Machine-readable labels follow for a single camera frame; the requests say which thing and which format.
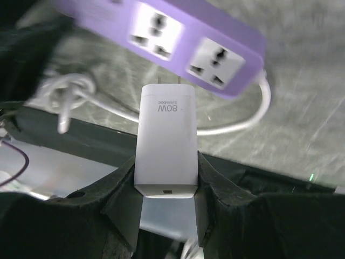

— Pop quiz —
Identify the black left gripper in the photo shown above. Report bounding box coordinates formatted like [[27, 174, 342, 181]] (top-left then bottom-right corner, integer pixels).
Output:
[[1, 16, 73, 103]]

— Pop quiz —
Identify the white square charger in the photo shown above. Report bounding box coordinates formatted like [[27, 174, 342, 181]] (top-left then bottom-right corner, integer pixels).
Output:
[[134, 84, 198, 199]]

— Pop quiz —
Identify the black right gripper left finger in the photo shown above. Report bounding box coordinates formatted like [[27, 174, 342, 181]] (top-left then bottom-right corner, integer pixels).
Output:
[[1, 158, 143, 258]]

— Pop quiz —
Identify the purple power strip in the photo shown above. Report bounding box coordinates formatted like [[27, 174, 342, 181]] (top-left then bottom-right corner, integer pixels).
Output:
[[52, 0, 266, 98]]

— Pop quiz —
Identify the white coiled teal strip cable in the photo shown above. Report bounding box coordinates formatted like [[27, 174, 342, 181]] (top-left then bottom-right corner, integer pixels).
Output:
[[26, 70, 141, 134]]

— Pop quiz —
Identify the white purple strip cable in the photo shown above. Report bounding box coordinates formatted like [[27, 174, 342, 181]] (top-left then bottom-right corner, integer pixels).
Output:
[[195, 70, 272, 137]]

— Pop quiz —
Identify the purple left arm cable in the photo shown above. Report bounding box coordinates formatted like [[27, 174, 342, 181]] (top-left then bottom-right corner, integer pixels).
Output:
[[0, 139, 30, 187]]

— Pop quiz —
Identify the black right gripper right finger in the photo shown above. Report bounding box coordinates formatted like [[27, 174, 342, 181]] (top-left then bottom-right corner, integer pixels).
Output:
[[194, 154, 344, 258]]

